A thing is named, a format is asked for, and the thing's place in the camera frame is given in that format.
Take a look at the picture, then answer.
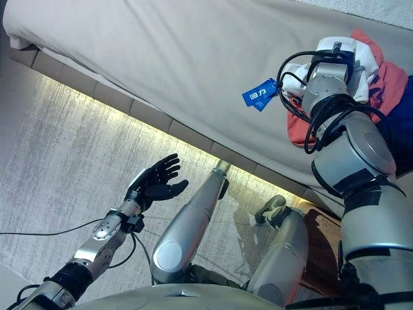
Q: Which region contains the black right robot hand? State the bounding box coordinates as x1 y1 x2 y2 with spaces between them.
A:
314 36 359 65

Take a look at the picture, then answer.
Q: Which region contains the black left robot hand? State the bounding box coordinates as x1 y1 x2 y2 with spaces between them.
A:
124 153 190 212

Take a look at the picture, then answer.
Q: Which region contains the white garment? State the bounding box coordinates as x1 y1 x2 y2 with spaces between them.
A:
285 40 379 104

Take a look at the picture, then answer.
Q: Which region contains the orange garment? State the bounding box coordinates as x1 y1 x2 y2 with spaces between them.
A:
286 28 409 146

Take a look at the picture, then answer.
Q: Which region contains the dark navy garment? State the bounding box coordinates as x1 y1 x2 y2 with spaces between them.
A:
382 76 413 177

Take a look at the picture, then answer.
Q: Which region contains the brown wooden basket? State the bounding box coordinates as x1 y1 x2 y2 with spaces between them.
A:
298 206 346 298

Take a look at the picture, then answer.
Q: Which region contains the silver left robot leg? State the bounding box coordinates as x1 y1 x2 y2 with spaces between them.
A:
150 167 230 285

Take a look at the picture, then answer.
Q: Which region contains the silver robot leg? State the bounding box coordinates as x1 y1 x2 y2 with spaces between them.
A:
248 206 310 307
150 167 230 285

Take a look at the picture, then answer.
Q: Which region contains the olive left robot foot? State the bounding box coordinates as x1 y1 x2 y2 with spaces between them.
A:
211 160 232 177

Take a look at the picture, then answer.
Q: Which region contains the olive robot foot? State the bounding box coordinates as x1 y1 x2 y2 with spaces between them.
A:
248 194 293 230
211 160 232 177

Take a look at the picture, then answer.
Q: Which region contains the blue printed tag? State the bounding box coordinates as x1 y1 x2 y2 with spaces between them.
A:
241 77 278 112

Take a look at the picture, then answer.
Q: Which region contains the grey striped rug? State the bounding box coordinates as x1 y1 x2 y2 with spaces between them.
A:
0 77 343 291

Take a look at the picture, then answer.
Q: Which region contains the grey robot torso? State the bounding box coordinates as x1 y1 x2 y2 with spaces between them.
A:
69 264 285 310

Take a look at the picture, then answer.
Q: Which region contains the olive right robot foot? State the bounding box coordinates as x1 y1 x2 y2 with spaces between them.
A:
248 194 293 230

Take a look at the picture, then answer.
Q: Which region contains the silver right robot leg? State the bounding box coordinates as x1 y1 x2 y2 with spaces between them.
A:
248 206 310 307

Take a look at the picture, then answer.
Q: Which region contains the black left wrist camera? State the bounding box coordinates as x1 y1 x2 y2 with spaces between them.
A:
127 214 145 233

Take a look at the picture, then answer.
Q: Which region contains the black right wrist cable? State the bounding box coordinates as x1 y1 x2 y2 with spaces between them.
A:
276 50 388 154

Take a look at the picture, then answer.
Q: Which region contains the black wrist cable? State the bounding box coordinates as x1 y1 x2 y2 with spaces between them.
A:
276 50 388 154
0 218 152 271

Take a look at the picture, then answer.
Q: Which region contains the beige upholstered bed frame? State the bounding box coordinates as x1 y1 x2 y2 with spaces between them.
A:
9 45 346 220

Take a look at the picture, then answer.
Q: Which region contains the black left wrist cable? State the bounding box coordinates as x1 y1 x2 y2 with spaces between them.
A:
0 218 152 271

